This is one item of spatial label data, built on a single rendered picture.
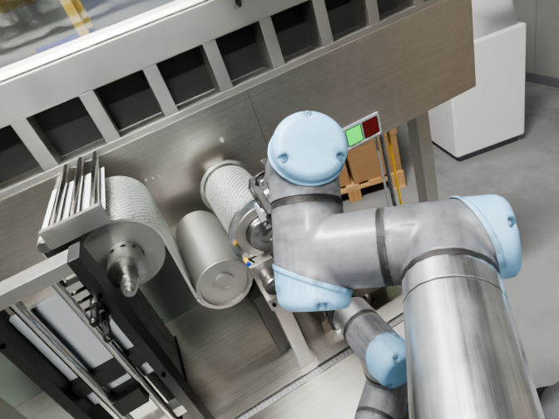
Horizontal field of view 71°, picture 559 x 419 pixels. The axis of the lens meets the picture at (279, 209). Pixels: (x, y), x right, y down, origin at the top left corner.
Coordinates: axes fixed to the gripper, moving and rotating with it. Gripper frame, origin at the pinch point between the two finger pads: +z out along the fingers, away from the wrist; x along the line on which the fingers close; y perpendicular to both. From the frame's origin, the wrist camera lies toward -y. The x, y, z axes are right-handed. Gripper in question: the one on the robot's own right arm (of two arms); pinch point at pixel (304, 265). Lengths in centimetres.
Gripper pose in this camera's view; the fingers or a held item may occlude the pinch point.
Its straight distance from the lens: 92.2
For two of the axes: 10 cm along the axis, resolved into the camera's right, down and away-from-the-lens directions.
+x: -8.7, 4.6, -1.9
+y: -3.1, -8.0, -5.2
